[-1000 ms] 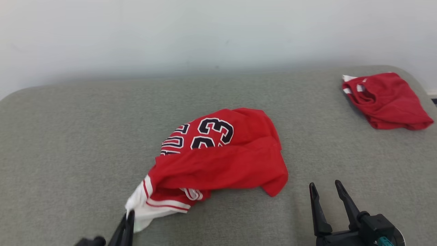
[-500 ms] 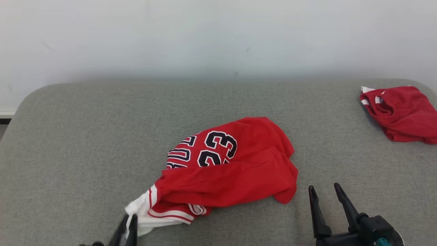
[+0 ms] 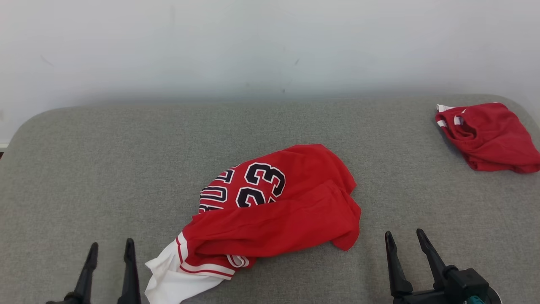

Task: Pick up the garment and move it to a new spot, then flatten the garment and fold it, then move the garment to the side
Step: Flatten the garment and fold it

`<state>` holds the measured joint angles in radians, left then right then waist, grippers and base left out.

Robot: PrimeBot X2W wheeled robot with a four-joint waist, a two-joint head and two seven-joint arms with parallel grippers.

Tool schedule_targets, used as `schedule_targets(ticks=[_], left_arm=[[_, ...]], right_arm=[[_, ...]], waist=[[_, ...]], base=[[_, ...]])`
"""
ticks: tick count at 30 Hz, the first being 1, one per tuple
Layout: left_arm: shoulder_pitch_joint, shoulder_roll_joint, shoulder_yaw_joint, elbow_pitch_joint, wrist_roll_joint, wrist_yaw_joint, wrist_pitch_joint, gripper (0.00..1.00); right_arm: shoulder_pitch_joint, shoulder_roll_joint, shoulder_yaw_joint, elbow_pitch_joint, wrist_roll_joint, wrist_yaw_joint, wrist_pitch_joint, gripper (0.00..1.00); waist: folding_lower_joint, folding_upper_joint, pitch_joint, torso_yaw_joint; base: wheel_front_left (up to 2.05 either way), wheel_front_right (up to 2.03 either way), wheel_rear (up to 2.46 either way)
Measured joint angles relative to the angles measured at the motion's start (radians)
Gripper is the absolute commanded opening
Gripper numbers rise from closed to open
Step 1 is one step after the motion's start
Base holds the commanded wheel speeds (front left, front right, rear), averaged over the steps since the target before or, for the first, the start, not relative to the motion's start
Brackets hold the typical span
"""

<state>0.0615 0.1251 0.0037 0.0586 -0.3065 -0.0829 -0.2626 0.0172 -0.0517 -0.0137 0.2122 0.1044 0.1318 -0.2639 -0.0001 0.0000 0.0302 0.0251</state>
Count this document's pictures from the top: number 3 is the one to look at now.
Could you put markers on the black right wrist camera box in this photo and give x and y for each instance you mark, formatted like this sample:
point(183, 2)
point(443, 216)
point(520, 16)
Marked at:
point(464, 283)

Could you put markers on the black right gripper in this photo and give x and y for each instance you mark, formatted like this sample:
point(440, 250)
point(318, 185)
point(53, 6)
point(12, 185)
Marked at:
point(422, 297)

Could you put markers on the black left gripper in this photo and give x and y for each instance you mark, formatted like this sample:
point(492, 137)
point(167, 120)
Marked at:
point(61, 301)

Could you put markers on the red white basketball jersey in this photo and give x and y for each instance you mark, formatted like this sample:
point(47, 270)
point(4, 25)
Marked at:
point(274, 223)

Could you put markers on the red shorts with white stripe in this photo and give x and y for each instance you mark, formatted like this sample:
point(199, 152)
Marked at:
point(493, 139)

